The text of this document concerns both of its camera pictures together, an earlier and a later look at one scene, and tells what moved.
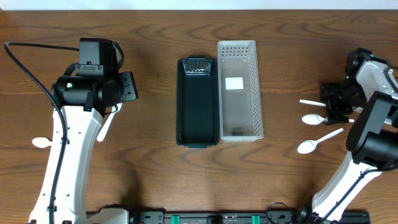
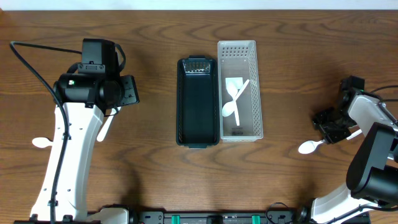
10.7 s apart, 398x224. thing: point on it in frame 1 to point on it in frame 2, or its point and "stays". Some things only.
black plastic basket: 198,103 stays
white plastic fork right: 104,132 stays
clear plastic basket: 239,91 stays
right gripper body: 333,103 to 330,125
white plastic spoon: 41,142 stays
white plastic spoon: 314,119 to 229,107
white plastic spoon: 313,102 to 232,88
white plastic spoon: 310,145 stays
